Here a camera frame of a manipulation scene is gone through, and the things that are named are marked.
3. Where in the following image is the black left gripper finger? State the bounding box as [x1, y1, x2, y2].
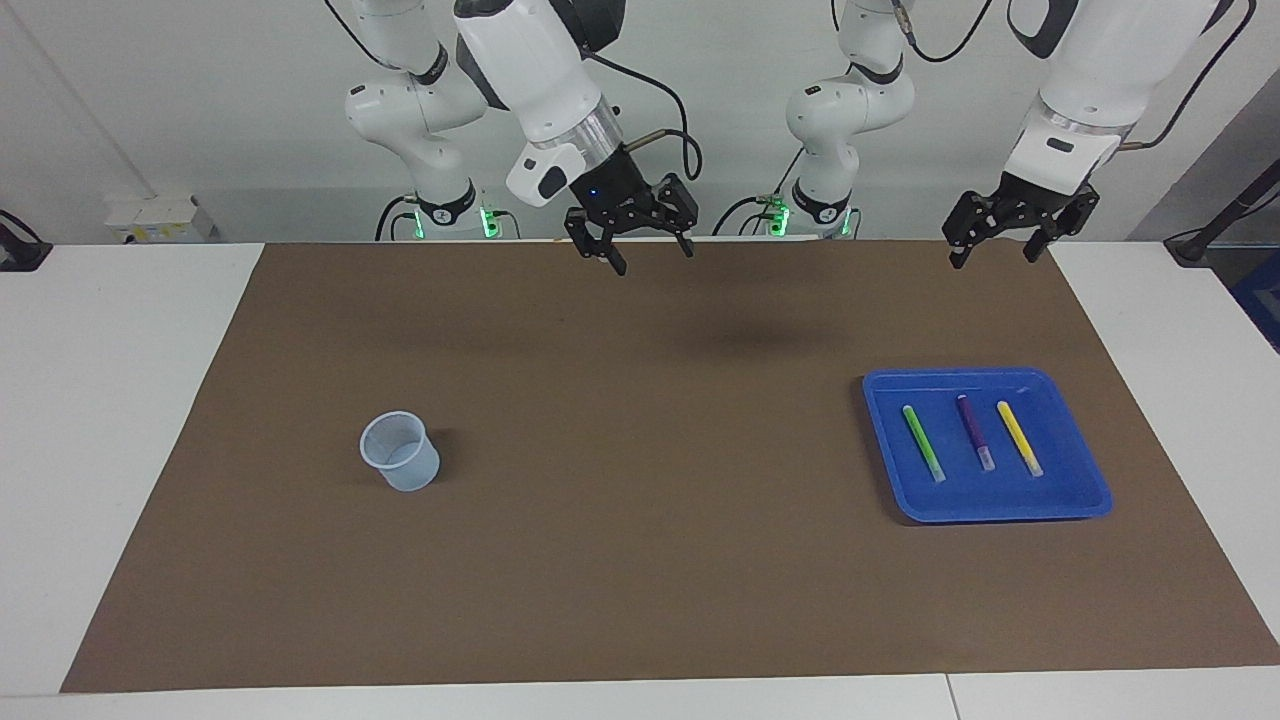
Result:
[1022, 200, 1079, 264]
[943, 205, 991, 270]

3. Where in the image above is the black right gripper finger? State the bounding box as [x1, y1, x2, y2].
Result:
[565, 208, 630, 278]
[655, 176, 700, 260]

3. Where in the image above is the purple highlighter pen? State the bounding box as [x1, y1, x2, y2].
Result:
[955, 393, 997, 474]

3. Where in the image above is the yellow highlighter pen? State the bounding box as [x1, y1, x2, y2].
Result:
[996, 400, 1046, 479]

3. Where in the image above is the green highlighter pen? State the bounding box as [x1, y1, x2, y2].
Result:
[901, 403, 948, 485]

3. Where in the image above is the black stand pole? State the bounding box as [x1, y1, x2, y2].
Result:
[1164, 158, 1280, 268]

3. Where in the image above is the blue crate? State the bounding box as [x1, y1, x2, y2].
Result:
[1230, 252, 1280, 353]

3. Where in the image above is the blue plastic tray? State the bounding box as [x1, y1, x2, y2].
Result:
[862, 367, 1115, 526]

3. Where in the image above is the pale blue plastic cup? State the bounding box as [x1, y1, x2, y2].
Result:
[359, 410, 442, 494]

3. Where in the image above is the brown table mat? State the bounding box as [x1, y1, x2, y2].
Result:
[60, 242, 1280, 694]

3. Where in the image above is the white power strip box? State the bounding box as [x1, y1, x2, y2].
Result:
[104, 194, 217, 245]

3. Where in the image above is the black base cable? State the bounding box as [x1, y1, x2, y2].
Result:
[711, 145, 807, 238]
[374, 193, 419, 242]

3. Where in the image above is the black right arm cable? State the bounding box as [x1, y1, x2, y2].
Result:
[585, 48, 703, 183]

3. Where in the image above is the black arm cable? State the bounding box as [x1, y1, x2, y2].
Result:
[585, 48, 703, 183]
[890, 0, 1259, 153]

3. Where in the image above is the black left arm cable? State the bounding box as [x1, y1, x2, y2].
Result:
[890, 0, 1259, 153]

